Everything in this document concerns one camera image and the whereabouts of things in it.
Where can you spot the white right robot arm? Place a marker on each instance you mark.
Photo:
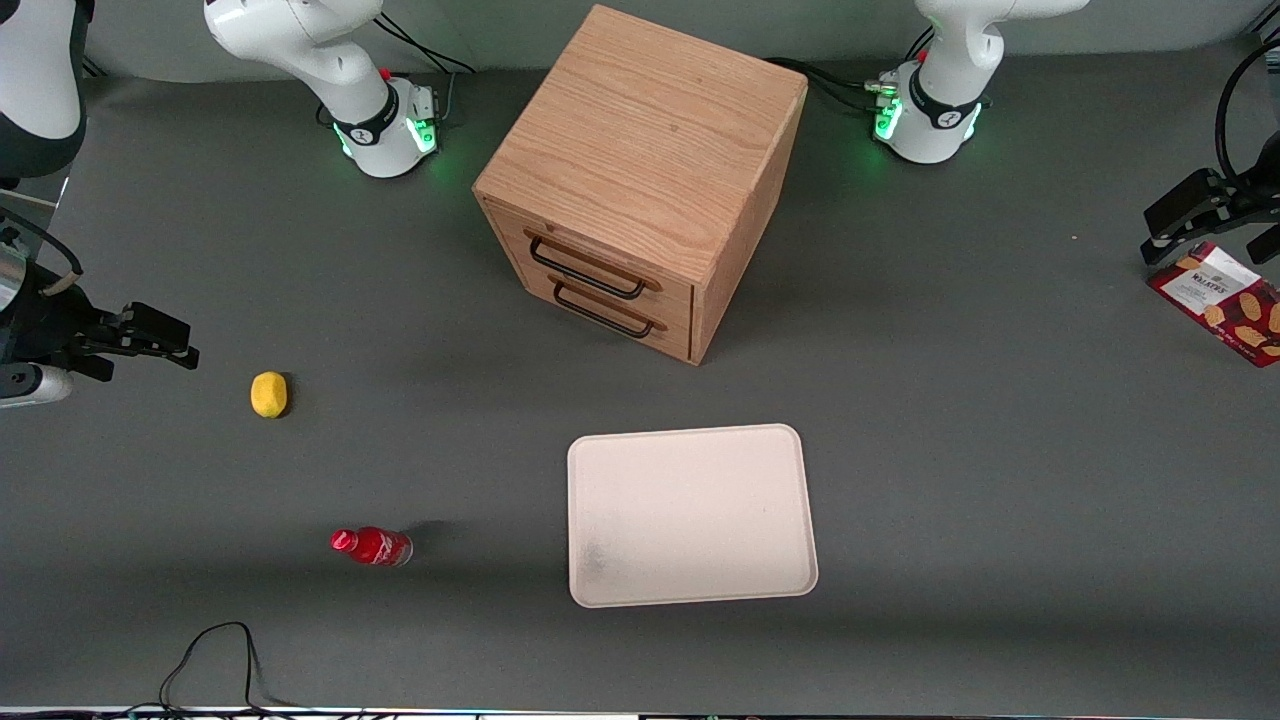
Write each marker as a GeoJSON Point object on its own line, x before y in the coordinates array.
{"type": "Point", "coordinates": [350, 90]}

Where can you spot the red soda bottle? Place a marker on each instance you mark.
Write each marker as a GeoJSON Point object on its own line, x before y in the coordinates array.
{"type": "Point", "coordinates": [372, 546]}

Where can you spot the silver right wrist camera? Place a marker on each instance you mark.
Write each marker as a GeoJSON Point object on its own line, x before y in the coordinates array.
{"type": "Point", "coordinates": [35, 385]}

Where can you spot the red cookie box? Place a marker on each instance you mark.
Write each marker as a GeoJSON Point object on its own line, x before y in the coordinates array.
{"type": "Point", "coordinates": [1225, 300]}

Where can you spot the yellow lemon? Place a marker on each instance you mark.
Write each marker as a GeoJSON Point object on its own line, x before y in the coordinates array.
{"type": "Point", "coordinates": [268, 394]}

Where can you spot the wooden drawer cabinet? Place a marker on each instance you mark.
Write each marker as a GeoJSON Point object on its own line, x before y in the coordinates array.
{"type": "Point", "coordinates": [640, 150]}

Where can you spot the wooden drawer front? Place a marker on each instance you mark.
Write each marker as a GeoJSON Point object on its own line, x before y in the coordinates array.
{"type": "Point", "coordinates": [660, 335]}
{"type": "Point", "coordinates": [600, 255]}

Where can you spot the beige plastic tray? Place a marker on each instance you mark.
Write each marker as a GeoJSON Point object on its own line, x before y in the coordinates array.
{"type": "Point", "coordinates": [690, 515]}

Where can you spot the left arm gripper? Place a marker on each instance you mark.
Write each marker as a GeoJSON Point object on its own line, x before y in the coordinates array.
{"type": "Point", "coordinates": [1243, 198]}

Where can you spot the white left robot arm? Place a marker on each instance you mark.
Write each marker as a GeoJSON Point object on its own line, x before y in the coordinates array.
{"type": "Point", "coordinates": [935, 120]}

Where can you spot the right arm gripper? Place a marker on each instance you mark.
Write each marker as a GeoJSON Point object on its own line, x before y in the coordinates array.
{"type": "Point", "coordinates": [42, 321]}

